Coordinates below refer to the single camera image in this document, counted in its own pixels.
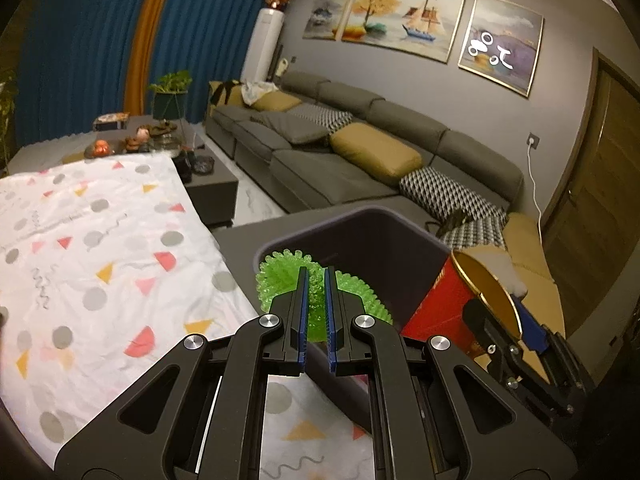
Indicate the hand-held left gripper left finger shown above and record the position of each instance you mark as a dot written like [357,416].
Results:
[301,325]

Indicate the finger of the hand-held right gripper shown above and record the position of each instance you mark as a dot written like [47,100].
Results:
[487,325]
[532,332]

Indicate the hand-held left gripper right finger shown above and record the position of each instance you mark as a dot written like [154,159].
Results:
[330,325]

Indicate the red paper cup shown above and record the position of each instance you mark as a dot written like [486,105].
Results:
[445,305]

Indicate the grey trash bin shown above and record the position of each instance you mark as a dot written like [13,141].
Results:
[360,240]

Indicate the white crumpled tissue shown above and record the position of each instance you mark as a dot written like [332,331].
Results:
[502,270]

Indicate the flat yellow cushion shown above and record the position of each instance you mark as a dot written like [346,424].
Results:
[530,245]

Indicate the large patterned cushion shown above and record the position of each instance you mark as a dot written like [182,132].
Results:
[450,195]

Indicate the wooden door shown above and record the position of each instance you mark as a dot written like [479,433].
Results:
[595,200]

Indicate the dark grey coffee table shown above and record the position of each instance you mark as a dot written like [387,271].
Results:
[210,195]

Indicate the large yellow cushion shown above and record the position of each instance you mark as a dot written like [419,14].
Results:
[375,152]

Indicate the dark ashtray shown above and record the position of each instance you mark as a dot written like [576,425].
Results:
[204,165]

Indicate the grey cushion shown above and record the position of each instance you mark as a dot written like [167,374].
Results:
[290,127]

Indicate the grey sofa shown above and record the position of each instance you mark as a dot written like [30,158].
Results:
[380,125]

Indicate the small patterned cushion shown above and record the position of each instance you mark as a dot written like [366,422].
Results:
[325,117]

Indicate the printed tablecloth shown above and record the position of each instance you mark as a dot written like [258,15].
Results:
[100,260]

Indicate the small yellow cushion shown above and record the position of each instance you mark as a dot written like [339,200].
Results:
[277,102]

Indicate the white cloth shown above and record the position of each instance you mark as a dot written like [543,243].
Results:
[257,92]

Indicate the black cloth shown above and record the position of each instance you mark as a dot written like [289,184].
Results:
[225,92]

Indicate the brown figurine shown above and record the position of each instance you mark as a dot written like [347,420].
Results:
[137,141]

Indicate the small white object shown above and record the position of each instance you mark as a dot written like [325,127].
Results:
[283,67]

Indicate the orange red figurine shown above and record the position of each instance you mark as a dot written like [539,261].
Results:
[98,148]

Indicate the potted plant on stand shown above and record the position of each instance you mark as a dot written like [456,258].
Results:
[170,87]

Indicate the patterned box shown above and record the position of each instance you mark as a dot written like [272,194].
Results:
[111,121]

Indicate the white standing air conditioner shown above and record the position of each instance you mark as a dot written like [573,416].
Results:
[262,45]

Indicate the purple framed painting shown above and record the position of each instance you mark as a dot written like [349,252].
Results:
[500,42]

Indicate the small landscape painting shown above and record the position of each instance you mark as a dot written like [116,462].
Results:
[326,12]

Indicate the large sailboat painting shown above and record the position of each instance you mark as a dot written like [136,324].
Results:
[405,20]

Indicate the blue curtain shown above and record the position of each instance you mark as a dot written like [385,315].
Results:
[80,35]
[210,20]

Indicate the orange curtain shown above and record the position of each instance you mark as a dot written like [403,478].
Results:
[147,35]

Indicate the trailing potted plant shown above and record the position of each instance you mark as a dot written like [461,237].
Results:
[6,120]

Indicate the wall socket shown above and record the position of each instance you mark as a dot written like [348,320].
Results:
[534,141]

